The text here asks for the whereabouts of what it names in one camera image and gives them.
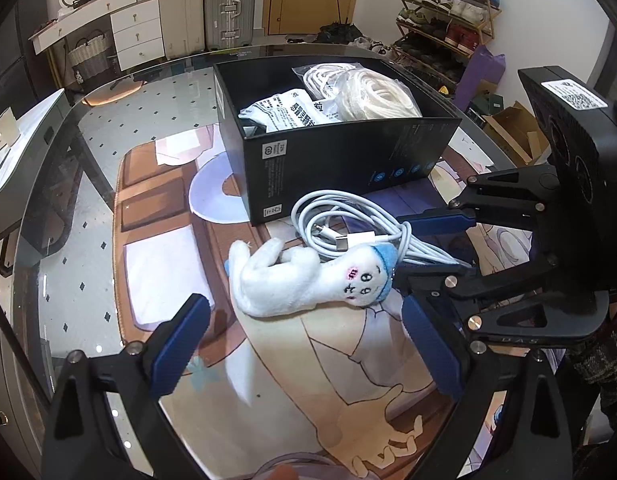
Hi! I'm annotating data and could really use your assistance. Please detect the white charging cable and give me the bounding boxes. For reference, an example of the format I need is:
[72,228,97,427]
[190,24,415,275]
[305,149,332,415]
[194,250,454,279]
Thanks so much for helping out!
[291,190,471,267]

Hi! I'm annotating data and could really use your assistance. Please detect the beige suitcase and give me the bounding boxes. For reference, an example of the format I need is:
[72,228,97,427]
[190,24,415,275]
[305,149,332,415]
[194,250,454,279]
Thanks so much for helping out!
[157,0,206,60]

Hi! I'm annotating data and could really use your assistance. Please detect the pile of shoes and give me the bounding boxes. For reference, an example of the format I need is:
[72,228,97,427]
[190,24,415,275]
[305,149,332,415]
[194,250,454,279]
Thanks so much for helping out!
[286,32,395,57]

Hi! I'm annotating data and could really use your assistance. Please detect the printed cartoon mat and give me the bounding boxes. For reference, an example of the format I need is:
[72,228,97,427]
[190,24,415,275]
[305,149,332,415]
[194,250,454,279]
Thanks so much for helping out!
[116,125,539,480]

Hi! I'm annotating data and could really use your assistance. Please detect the bagged shoelaces with black logo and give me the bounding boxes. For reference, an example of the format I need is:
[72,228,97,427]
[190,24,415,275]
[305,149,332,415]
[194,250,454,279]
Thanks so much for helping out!
[292,61,361,103]

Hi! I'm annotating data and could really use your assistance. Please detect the rows of sneakers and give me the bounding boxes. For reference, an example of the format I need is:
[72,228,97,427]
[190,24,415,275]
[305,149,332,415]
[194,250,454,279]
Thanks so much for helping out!
[395,0,501,78]

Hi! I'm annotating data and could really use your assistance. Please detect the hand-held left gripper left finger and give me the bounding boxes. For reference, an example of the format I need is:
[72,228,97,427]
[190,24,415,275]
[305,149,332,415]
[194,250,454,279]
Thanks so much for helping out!
[41,292,212,480]

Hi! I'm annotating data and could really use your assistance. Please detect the black umbrella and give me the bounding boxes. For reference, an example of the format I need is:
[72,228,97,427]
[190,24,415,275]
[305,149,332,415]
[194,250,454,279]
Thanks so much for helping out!
[313,0,361,45]

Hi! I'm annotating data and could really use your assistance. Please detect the white vanity desk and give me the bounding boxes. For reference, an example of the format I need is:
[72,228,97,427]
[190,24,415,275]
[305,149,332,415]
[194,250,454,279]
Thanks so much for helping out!
[28,0,166,68]

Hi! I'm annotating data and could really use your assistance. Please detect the green box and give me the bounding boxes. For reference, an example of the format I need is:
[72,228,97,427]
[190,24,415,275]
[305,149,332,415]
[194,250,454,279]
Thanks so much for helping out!
[471,92,506,121]

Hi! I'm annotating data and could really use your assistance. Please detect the person's right forearm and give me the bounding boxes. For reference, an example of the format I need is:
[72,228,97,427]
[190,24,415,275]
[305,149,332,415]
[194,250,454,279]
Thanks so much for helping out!
[558,327,617,411]

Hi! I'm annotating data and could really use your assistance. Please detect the bagged white rope bundle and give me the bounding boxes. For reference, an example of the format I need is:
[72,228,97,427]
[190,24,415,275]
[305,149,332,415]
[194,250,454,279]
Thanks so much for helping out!
[335,69,423,122]

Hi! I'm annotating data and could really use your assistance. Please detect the purple bag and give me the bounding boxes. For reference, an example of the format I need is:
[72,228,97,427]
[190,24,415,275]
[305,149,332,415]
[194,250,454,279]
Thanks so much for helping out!
[453,44,506,106]

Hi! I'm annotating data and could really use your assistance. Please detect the black cardboard box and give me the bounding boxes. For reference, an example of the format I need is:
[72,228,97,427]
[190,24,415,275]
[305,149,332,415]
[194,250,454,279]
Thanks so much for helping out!
[212,57,463,227]

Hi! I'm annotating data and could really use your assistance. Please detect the open cardboard box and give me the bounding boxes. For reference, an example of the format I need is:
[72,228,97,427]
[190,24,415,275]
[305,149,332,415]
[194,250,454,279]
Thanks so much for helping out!
[481,101,551,166]

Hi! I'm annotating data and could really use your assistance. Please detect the wooden shoe rack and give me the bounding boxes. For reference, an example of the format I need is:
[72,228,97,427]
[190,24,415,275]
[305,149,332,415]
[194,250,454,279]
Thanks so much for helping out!
[391,0,504,81]

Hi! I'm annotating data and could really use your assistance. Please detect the white plush toy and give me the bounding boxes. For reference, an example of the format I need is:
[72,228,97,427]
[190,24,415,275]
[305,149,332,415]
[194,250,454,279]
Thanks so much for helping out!
[228,239,396,318]

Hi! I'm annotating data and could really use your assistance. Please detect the wicker basket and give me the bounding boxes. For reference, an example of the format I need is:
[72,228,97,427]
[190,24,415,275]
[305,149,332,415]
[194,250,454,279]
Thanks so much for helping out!
[67,30,118,83]

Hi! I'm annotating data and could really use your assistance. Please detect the silver suitcase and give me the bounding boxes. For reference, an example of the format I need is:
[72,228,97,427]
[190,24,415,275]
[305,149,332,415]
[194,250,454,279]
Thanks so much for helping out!
[203,0,259,52]

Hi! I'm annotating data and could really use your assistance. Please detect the white printed medicine packet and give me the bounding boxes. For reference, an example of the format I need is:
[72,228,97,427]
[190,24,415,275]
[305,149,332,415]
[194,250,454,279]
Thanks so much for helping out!
[238,87,344,138]

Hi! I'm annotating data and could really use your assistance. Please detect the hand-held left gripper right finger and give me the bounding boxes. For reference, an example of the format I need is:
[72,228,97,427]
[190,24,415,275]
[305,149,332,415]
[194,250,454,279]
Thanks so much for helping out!
[401,294,576,480]

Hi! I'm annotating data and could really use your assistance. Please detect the white coffee table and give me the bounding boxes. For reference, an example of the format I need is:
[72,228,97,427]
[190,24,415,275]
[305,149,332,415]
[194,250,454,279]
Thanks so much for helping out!
[0,89,84,276]

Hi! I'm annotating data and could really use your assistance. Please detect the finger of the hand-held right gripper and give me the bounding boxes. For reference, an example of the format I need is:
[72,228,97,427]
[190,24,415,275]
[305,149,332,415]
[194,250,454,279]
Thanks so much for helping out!
[393,252,560,307]
[395,162,560,237]

